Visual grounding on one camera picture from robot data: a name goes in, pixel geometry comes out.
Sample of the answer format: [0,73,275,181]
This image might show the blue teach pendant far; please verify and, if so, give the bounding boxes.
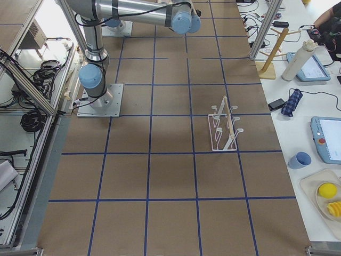
[296,54,331,82]

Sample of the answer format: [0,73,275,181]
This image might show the second robot arm base plate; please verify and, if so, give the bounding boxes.
[102,21,133,37]

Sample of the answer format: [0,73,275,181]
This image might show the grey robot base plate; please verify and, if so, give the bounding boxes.
[77,83,124,118]

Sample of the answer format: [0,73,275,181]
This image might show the yellow sliced toy fruit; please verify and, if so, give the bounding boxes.
[327,201,341,217]

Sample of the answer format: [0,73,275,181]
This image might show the blue teach pendant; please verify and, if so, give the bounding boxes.
[296,54,331,82]
[310,116,340,164]

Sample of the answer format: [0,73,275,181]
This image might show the blue cup on side table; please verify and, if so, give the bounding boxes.
[288,151,312,170]

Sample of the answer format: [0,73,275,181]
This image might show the aluminium frame post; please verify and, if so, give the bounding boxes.
[249,0,282,60]

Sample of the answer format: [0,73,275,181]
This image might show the white insulated bottle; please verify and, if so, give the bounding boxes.
[281,39,318,81]

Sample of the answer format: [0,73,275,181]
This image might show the yellow toy lemon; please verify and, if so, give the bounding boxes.
[318,182,337,199]

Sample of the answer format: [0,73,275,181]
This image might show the black power adapter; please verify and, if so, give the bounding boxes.
[268,98,286,111]

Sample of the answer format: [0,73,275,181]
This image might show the wooden mug tree stand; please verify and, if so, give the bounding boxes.
[255,28,301,79]

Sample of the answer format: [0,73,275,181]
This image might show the white wire cup rack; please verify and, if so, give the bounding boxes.
[207,95,243,152]

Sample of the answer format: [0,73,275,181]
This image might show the beige tray with fruit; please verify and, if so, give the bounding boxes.
[299,169,340,240]

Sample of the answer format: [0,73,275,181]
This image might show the coiled black cables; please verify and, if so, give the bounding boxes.
[20,109,46,133]

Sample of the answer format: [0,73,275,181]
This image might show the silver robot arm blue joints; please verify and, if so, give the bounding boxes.
[67,1,201,109]

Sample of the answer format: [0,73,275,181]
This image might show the person in black clothes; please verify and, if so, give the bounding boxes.
[314,2,340,53]

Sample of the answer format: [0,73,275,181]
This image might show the blue teach pendant near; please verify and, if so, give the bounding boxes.
[310,116,340,164]

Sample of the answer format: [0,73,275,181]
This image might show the folded blue plaid umbrella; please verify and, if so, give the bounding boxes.
[281,89,303,117]

